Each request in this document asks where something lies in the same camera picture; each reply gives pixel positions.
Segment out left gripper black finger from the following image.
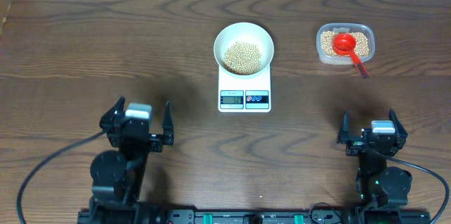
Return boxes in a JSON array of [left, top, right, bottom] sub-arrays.
[[162, 101, 174, 146], [99, 97, 125, 129]]

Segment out red plastic measuring scoop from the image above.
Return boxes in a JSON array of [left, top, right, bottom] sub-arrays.
[[333, 33, 369, 79]]

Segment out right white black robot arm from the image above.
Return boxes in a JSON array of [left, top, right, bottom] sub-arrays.
[[337, 110, 412, 223]]

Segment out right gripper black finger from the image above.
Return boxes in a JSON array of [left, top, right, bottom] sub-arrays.
[[388, 109, 408, 139], [337, 111, 350, 144]]

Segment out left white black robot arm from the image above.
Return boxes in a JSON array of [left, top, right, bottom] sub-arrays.
[[87, 97, 174, 224]]

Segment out white round bowl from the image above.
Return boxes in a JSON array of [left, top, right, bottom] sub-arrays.
[[214, 23, 275, 75]]

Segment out soybeans in bowl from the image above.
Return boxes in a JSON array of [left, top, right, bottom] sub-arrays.
[[223, 42, 262, 75]]

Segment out white digital kitchen scale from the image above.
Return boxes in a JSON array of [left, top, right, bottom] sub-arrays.
[[218, 66, 272, 113]]

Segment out soybeans in container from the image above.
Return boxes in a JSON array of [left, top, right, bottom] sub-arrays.
[[320, 31, 370, 57]]

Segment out clear plastic container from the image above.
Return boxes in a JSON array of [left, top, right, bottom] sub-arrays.
[[316, 23, 376, 66]]

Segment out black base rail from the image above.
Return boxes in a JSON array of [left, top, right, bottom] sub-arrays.
[[77, 209, 430, 224]]

